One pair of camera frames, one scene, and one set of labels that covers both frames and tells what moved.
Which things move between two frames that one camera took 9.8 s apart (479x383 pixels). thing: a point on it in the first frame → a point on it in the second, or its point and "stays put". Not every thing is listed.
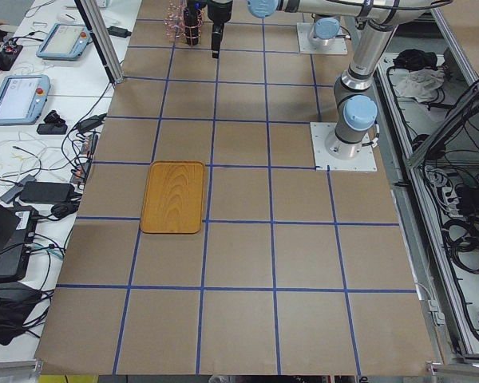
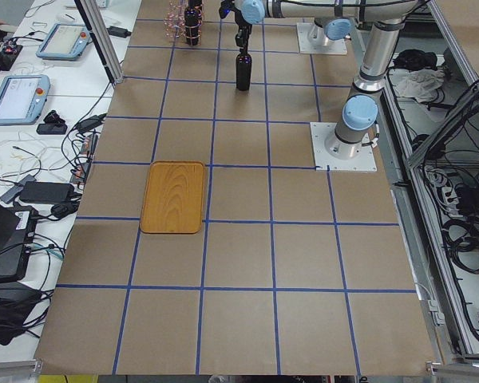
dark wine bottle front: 191,15 → 243,64
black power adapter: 118,31 stays put
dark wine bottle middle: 191,29 stays put
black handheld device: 53,124 stays put
